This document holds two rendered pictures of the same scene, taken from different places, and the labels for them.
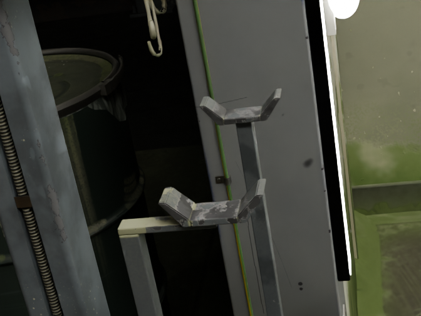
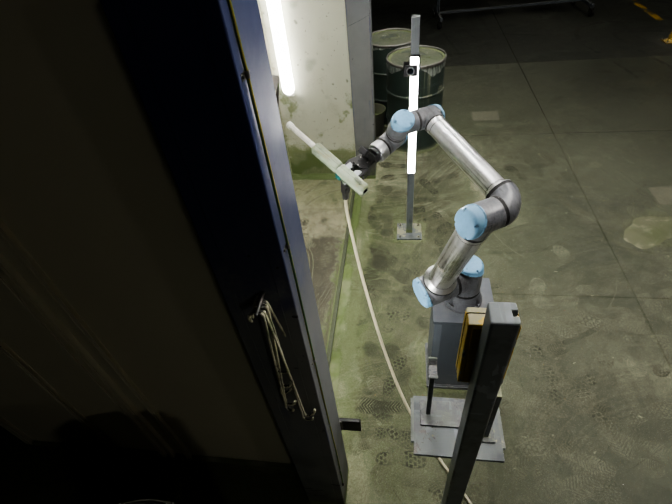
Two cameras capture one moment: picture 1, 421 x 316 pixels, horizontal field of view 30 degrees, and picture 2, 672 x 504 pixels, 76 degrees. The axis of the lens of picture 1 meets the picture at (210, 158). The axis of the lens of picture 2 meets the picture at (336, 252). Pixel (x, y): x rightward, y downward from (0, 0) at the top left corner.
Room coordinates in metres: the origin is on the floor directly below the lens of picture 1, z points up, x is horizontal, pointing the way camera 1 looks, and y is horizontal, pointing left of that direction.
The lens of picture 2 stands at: (1.00, 0.70, 2.37)
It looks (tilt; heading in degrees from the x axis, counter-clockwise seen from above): 43 degrees down; 270
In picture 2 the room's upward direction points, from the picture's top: 7 degrees counter-clockwise
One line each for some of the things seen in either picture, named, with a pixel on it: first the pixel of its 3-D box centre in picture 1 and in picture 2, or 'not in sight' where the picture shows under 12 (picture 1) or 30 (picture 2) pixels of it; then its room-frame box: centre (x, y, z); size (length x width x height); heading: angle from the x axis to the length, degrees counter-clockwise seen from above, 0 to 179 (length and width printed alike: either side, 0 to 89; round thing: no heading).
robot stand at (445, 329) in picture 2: not in sight; (456, 335); (0.38, -0.68, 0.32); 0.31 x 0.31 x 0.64; 78
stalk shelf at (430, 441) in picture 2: not in sight; (455, 427); (0.64, 0.02, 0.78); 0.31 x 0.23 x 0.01; 168
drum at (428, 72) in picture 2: not in sight; (414, 100); (-0.02, -3.45, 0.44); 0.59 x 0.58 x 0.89; 92
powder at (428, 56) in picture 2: not in sight; (416, 57); (-0.02, -3.46, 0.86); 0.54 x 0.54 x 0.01
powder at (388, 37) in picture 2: not in sight; (391, 38); (0.09, -4.10, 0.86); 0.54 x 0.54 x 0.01
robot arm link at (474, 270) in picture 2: not in sight; (464, 274); (0.39, -0.68, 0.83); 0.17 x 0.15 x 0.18; 18
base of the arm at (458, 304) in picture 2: not in sight; (463, 292); (0.38, -0.68, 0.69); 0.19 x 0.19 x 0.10
